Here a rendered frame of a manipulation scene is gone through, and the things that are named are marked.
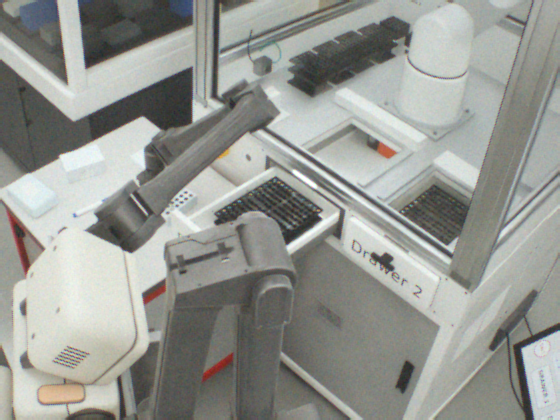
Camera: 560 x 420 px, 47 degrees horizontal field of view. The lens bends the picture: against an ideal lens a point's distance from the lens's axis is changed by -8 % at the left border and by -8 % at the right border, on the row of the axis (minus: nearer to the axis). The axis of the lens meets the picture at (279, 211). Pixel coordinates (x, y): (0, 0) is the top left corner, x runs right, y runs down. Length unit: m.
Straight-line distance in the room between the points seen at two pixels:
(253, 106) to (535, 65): 0.55
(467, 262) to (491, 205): 0.19
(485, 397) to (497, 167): 1.39
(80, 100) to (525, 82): 1.47
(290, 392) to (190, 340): 1.75
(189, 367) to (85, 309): 0.22
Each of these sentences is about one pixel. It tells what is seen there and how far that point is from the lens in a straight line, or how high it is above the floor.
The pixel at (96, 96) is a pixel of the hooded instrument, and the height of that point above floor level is 0.86.
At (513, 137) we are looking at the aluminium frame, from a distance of 1.37.
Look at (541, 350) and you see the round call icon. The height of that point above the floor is 1.01.
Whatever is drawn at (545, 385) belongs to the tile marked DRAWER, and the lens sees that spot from 1.48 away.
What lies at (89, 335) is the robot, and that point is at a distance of 0.98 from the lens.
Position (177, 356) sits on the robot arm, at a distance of 0.80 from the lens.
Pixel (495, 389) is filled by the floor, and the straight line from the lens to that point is 2.69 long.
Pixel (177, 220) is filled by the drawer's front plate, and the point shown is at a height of 0.92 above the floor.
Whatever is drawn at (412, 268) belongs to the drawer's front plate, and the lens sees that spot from 1.70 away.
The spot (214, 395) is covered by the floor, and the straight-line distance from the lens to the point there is 2.50.
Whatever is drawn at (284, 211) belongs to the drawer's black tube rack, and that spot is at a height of 0.88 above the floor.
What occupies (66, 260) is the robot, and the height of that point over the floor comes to 1.39.
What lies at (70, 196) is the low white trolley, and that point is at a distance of 2.09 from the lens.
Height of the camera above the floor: 2.14
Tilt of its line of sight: 44 degrees down
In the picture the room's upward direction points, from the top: 5 degrees clockwise
